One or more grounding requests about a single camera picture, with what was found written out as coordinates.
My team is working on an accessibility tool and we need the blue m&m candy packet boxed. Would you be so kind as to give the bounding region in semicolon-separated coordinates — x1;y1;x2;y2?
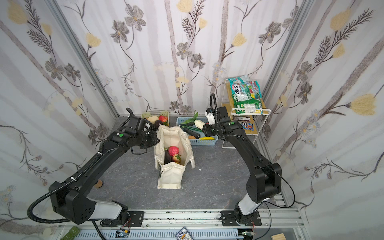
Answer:
239;121;254;131

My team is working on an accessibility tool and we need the green plastic fruit basket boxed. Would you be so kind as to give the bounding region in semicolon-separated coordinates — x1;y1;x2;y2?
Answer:
142;110;170;127

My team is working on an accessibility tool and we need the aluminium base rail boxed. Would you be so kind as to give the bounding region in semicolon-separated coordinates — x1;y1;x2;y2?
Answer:
75;207;310;240

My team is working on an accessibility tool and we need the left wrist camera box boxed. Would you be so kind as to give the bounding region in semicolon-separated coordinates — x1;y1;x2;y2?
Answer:
125;116;151;135

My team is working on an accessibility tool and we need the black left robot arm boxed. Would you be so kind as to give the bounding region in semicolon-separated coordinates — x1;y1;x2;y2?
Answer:
27;109;160;226

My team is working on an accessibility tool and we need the small brown orange-capped bottle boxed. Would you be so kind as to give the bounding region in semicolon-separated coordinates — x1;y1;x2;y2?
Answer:
94;180;104;189

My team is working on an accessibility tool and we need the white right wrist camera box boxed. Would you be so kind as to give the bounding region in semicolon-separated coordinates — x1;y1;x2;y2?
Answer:
205;112;216;126

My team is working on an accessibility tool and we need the cream floral tote bag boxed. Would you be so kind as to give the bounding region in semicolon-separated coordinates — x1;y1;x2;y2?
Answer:
155;125;196;190

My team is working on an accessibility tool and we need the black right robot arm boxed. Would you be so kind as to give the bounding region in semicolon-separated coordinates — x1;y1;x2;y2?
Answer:
203;94;282;225

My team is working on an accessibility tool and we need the white wire wooden shelf rack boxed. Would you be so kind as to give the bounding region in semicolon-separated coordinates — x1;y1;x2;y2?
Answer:
221;80;272;146

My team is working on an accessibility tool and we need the blue plastic vegetable basket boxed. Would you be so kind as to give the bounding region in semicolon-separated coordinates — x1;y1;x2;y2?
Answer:
176;117;219;146

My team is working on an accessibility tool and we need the green skittles candy bag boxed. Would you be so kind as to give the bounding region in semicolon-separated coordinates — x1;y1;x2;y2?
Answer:
228;75;262;115

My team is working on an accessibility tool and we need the dark purple eggplant toy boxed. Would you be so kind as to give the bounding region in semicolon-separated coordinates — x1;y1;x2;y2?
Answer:
164;149;172;165

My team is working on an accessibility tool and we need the pink dragon fruit toy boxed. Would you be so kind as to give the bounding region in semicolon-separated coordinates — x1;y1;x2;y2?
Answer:
168;146;179;157

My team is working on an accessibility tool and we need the red apple toy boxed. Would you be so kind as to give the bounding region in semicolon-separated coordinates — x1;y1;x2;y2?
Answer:
159;116;168;123

